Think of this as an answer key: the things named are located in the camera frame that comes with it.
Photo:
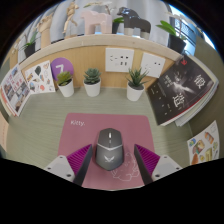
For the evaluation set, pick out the white sticker sheet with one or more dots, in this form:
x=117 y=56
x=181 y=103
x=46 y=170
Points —
x=203 y=146
x=40 y=78

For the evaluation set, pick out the grey computer mouse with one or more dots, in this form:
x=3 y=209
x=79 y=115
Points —
x=109 y=150

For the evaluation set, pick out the pink mouse pad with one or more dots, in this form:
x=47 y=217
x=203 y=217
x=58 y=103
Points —
x=80 y=136

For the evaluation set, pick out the black book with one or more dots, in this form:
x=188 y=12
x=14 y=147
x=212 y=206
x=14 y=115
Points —
x=180 y=93

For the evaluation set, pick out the stack of white books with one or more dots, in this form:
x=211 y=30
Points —
x=200 y=112

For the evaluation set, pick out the grey-green desk partition panel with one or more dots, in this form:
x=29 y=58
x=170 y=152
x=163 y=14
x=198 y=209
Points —
x=218 y=66

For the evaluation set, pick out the white wall switch plate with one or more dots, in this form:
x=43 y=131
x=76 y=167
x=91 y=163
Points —
x=152 y=65

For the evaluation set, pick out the purple round sign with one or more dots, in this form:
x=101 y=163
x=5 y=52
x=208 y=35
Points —
x=61 y=66

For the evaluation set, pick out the dark grey horse figurine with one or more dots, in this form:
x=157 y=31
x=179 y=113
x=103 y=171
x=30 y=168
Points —
x=133 y=21

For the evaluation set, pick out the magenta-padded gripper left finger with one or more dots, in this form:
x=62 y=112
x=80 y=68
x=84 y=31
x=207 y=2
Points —
x=61 y=166

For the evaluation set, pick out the grey curtain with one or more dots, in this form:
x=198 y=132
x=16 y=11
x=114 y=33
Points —
x=57 y=18

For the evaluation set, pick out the pink horse figurine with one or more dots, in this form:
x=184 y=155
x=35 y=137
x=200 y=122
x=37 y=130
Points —
x=95 y=21

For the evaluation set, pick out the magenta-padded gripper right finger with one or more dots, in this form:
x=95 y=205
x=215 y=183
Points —
x=163 y=166

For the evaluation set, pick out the white wall socket plate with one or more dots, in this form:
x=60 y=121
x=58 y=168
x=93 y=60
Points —
x=119 y=60

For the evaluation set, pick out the window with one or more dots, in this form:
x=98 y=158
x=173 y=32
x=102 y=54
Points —
x=191 y=36

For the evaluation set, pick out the small succulent in white pot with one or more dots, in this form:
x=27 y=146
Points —
x=135 y=92
x=66 y=89
x=92 y=88

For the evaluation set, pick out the red-edged photo magazine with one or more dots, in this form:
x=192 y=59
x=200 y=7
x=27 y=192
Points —
x=15 y=90

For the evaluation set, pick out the wooden desk back shelf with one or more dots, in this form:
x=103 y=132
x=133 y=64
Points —
x=90 y=53

